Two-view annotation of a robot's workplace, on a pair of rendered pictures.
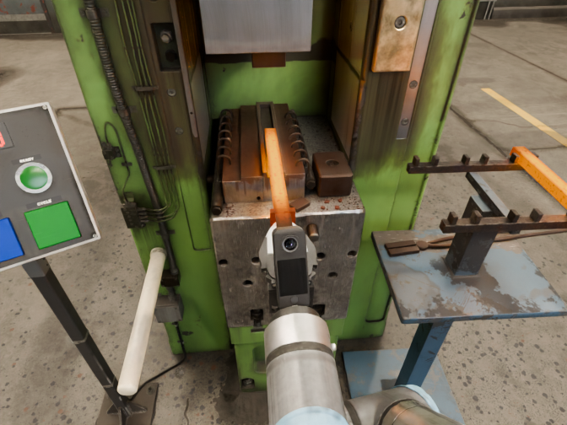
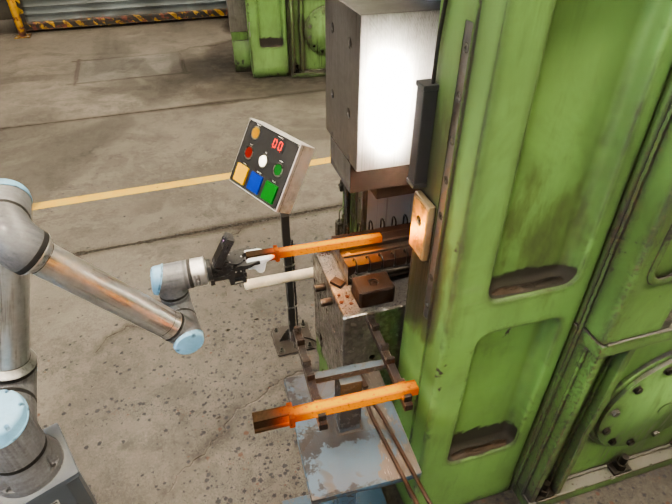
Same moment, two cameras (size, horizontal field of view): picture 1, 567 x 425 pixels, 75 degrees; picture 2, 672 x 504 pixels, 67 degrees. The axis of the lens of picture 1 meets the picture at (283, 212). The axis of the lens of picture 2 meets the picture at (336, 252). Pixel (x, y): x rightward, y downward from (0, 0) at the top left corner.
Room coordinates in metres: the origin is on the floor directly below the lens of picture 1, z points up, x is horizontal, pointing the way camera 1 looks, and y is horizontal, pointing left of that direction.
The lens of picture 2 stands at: (0.44, -1.30, 2.04)
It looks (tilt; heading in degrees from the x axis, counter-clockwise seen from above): 37 degrees down; 78
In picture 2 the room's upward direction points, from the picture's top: straight up
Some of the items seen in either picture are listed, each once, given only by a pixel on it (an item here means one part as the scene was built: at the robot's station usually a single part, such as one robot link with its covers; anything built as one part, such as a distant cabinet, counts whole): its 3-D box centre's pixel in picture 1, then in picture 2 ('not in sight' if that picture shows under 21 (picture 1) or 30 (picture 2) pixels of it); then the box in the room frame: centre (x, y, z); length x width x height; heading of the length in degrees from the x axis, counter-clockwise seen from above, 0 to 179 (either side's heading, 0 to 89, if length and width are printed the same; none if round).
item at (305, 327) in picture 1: (299, 341); (200, 272); (0.28, -0.02, 1.02); 0.10 x 0.05 x 0.09; 95
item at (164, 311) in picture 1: (169, 307); not in sight; (0.82, 0.42, 0.36); 0.09 x 0.07 x 0.12; 95
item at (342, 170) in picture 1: (331, 173); (373, 289); (0.81, -0.13, 0.95); 0.12 x 0.08 x 0.06; 5
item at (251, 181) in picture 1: (260, 145); (395, 247); (0.94, 0.07, 0.96); 0.42 x 0.20 x 0.09; 5
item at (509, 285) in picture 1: (459, 268); (347, 423); (0.65, -0.46, 0.75); 0.40 x 0.30 x 0.02; 93
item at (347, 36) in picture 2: not in sight; (417, 79); (0.95, 0.02, 1.56); 0.42 x 0.39 x 0.40; 5
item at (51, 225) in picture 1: (53, 224); (270, 192); (0.54, 0.45, 1.01); 0.07 x 0.05 x 0.07; 120
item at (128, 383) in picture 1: (145, 312); (295, 275); (0.61, 0.38, 0.62); 0.44 x 0.05 x 0.05; 5
